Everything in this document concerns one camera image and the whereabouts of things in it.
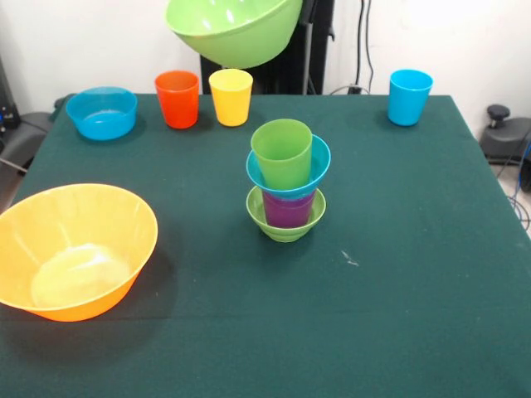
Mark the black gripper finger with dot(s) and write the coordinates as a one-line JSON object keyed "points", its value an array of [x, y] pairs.
{"points": [[309, 10]]}

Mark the large green bowl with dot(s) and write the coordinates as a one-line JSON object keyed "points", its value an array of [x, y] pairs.
{"points": [[240, 41]]}

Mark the green cup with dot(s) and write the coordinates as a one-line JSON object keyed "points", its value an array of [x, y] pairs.
{"points": [[284, 161]]}

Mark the small cyan bowl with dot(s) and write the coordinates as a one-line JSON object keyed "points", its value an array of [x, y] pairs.
{"points": [[321, 166]]}

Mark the purple cup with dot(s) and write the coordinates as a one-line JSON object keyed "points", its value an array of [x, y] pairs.
{"points": [[288, 213]]}

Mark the small green bowl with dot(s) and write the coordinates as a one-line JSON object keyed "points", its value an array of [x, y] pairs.
{"points": [[284, 234]]}

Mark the large blue bowl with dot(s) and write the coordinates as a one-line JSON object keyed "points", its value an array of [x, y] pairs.
{"points": [[101, 118]]}

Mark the yellow cup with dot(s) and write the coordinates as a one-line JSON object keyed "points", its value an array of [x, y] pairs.
{"points": [[231, 103]]}

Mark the blue cup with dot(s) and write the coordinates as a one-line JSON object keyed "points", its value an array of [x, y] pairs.
{"points": [[410, 99]]}

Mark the red-orange cup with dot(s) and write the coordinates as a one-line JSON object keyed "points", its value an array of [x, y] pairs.
{"points": [[177, 103]]}

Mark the grey base with black knob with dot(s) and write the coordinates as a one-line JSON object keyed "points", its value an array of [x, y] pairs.
{"points": [[504, 141]]}

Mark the dark green tablecloth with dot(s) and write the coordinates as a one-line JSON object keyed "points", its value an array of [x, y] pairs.
{"points": [[290, 311]]}

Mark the grey floor base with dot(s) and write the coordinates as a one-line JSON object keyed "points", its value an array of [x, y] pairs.
{"points": [[25, 137]]}

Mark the black equipment box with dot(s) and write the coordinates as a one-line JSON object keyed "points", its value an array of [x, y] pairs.
{"points": [[7, 103]]}

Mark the large orange bowl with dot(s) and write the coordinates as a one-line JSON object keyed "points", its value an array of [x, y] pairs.
{"points": [[74, 257]]}

